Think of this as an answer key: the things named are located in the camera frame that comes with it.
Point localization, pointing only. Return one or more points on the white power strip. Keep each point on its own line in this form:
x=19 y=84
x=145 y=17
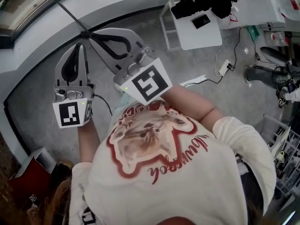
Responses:
x=224 y=67

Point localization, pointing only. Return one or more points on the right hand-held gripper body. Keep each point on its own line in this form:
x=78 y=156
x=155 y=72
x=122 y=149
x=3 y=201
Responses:
x=150 y=83

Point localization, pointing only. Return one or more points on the person's left forearm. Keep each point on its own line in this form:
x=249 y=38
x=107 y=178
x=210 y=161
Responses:
x=89 y=144

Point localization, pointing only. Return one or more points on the white desk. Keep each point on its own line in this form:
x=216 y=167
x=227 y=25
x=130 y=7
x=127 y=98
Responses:
x=257 y=6

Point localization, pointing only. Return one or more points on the cream printed shirt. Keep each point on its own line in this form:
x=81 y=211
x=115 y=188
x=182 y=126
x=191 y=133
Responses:
x=187 y=172

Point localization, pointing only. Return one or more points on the gold shiny object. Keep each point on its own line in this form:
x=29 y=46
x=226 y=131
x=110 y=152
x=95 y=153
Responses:
x=64 y=165

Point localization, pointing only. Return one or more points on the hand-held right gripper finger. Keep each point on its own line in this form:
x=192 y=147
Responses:
x=108 y=60
x=134 y=42

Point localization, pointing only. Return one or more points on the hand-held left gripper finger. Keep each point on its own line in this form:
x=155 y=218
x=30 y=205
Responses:
x=58 y=76
x=83 y=74

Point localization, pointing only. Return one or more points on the small black white marker cube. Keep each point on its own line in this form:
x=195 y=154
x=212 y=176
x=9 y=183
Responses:
x=281 y=101
x=33 y=198

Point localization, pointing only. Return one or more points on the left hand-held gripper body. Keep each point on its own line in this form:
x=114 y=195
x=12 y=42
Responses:
x=68 y=112

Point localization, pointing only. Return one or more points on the grey broom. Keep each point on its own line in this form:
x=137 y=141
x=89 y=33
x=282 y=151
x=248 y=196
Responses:
x=68 y=13

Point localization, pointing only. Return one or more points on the red white open box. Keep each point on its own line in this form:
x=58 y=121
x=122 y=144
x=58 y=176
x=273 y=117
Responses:
x=32 y=170

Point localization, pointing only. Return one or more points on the person's right forearm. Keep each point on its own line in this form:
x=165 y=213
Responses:
x=192 y=102

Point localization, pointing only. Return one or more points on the clear plastic bag red label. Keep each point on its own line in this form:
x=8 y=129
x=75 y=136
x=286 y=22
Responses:
x=290 y=3

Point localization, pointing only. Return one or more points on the white bag red print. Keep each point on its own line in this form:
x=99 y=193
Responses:
x=228 y=20

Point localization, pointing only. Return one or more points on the black oval shell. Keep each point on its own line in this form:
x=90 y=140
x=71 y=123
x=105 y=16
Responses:
x=274 y=54

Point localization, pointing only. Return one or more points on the black phone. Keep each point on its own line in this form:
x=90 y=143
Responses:
x=201 y=21

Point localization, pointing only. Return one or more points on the green packet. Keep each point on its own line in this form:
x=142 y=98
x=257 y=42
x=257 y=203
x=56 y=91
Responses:
x=253 y=33

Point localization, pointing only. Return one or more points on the white rack frame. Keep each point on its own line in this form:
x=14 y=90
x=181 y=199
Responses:
x=165 y=32

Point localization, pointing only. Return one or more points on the black window frame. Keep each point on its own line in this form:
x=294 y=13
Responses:
x=6 y=40

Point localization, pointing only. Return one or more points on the light blue star print trousers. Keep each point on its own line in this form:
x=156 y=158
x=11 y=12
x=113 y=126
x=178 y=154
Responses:
x=124 y=101

